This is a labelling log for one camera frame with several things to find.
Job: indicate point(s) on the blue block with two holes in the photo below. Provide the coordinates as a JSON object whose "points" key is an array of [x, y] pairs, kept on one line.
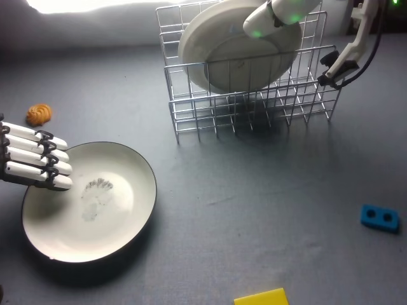
{"points": [[378, 224]]}

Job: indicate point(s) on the orange swirl cookie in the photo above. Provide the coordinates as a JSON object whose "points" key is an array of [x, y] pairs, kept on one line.
{"points": [[39, 114]]}

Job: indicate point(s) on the white plate with dark rim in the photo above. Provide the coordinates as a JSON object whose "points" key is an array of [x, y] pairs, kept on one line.
{"points": [[222, 41], [95, 222]]}

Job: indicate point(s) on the yellow rectangular block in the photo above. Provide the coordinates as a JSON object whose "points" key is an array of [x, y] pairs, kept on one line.
{"points": [[262, 298]]}

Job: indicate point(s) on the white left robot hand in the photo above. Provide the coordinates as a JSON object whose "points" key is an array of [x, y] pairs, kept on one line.
{"points": [[25, 159]]}

